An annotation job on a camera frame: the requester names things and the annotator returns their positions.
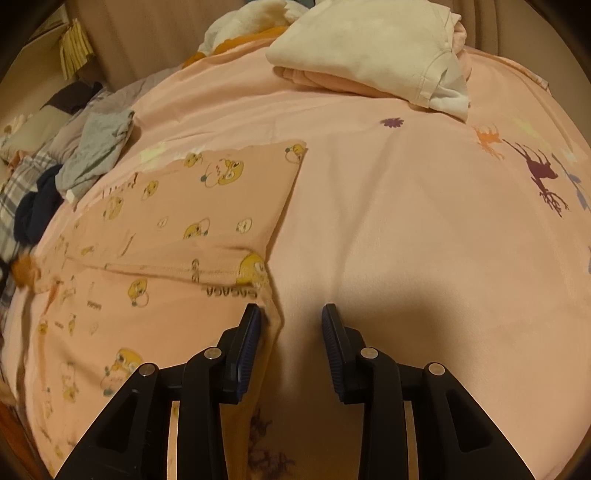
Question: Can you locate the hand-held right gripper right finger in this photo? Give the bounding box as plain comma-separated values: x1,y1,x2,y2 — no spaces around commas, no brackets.
322,303,536,480

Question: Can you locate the beige pillow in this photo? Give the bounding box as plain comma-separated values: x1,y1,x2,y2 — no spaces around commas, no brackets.
0,108,70,162

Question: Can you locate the navy cloth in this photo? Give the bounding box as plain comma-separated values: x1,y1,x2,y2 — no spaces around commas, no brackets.
14,164,63,245

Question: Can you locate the mauve cloth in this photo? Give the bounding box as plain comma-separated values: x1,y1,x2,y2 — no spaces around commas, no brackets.
48,88,153,162

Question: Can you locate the cream folded cloth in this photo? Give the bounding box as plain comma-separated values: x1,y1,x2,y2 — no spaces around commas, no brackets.
266,0,474,123

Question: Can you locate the pink animal print bedsheet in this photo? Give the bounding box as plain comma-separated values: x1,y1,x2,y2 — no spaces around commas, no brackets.
9,46,591,480

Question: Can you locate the beige curtain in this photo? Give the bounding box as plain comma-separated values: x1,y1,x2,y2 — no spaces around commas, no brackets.
76,0,232,88

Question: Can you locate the yellow striped cloth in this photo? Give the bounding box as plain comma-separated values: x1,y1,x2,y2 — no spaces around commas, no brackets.
60,23,95,79

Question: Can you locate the grey-blue garment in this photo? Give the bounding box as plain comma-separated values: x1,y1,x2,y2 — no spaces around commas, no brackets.
55,110,137,204

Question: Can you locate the pink folded cloth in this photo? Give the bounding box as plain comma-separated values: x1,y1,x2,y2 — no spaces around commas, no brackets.
274,67,402,100

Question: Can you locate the dark brown cloth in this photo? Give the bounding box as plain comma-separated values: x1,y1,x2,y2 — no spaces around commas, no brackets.
41,82,105,114

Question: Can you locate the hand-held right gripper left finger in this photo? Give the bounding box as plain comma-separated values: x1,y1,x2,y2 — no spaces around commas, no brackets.
53,304,263,480

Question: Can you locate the pink cartoon print garment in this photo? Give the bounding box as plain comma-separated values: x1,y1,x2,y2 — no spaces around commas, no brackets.
14,141,309,462

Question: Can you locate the white and orange fluffy cloth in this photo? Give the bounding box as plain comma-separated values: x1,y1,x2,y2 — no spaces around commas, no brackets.
182,0,296,70

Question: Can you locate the person's left forearm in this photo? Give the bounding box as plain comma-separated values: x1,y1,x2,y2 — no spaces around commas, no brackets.
11,254,40,291

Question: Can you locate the plaid cloth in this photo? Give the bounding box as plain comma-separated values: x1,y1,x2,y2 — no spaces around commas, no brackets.
0,152,61,259

